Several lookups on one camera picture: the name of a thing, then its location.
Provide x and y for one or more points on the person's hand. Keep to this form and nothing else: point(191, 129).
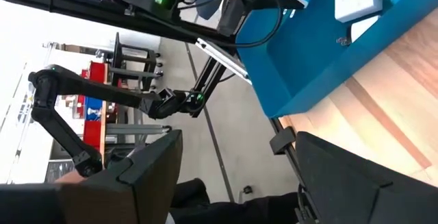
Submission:
point(70, 178)

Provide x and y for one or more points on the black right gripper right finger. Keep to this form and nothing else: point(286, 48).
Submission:
point(342, 196)

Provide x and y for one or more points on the person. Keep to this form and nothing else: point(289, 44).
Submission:
point(222, 210)

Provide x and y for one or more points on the black aluminium table frame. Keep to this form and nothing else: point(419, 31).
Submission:
point(68, 3)

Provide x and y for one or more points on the silver aluminium extrusion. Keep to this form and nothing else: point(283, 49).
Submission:
point(222, 58)

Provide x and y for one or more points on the red storage shelf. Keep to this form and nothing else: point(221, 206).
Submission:
point(94, 135)

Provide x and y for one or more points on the background black robot arm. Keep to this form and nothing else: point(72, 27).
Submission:
point(85, 87)

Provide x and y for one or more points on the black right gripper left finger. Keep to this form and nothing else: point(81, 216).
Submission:
point(137, 196)

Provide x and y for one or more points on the black plastic corner bracket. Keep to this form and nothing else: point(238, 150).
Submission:
point(282, 140)

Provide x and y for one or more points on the teal plastic bin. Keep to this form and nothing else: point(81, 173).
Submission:
point(308, 46)

